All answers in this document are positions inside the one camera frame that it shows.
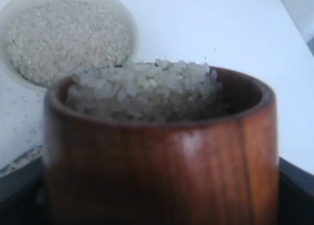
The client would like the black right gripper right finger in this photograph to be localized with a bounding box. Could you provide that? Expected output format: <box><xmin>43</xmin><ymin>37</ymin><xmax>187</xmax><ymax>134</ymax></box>
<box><xmin>278</xmin><ymin>158</ymin><xmax>314</xmax><ymax>225</ymax></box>

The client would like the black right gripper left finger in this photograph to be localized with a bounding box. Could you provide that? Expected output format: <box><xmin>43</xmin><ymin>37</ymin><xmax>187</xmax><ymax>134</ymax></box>
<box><xmin>0</xmin><ymin>179</ymin><xmax>51</xmax><ymax>225</ymax></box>

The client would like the brown wooden cup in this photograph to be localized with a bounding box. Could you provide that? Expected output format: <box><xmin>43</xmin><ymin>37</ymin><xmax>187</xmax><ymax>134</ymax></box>
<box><xmin>43</xmin><ymin>68</ymin><xmax>279</xmax><ymax>225</ymax></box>

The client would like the round steel rice tray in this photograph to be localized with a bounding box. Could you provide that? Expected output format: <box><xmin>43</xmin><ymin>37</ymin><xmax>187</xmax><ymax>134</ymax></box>
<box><xmin>0</xmin><ymin>145</ymin><xmax>43</xmax><ymax>203</ymax></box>

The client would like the white ceramic rice bowl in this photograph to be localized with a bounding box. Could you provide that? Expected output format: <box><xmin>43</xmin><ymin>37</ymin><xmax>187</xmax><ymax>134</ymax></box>
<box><xmin>0</xmin><ymin>0</ymin><xmax>139</xmax><ymax>91</ymax></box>

